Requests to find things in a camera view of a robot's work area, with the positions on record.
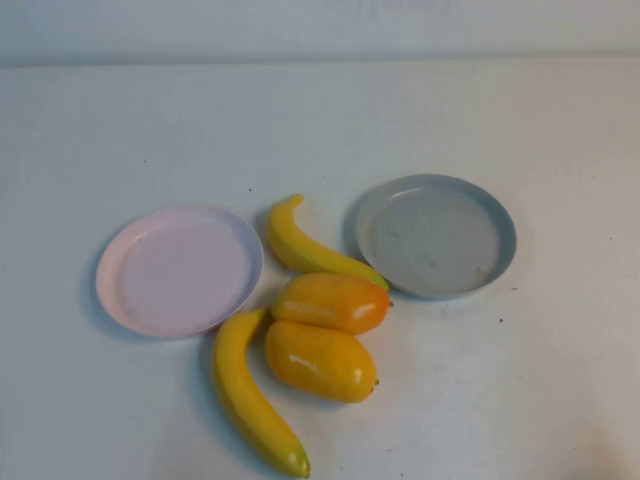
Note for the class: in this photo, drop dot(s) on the yellow plastic banana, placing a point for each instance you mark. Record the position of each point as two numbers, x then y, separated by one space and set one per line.
295 242
240 380

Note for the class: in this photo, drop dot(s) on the yellow mango with orange blush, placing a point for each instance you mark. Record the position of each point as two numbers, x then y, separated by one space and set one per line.
330 302

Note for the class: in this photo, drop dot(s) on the grey-blue round plastic plate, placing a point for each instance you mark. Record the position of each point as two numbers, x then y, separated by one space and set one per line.
435 240

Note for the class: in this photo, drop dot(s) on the pink round plastic plate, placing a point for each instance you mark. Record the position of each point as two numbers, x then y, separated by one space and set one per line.
180 272

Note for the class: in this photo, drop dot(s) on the plain yellow mango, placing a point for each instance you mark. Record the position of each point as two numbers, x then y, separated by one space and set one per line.
320 362

